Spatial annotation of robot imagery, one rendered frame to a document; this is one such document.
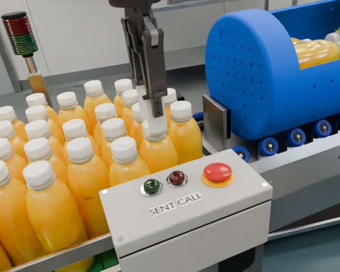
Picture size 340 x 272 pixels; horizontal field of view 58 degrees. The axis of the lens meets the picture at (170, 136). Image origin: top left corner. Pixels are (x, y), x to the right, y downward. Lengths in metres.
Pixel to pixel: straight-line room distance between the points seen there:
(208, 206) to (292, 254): 1.40
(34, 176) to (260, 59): 0.43
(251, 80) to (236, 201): 0.33
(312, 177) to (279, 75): 0.31
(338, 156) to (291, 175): 0.14
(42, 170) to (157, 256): 0.20
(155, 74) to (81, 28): 3.63
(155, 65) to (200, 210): 0.20
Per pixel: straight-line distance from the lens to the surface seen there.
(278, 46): 0.62
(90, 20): 4.03
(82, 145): 0.50
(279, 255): 1.74
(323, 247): 1.82
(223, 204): 0.37
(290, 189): 0.79
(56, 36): 4.10
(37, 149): 0.53
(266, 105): 0.63
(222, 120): 0.69
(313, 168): 0.82
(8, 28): 0.92
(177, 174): 0.40
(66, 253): 0.53
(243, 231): 0.42
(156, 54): 0.42
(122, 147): 0.47
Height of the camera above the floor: 1.36
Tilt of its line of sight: 31 degrees down
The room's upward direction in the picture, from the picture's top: 7 degrees counter-clockwise
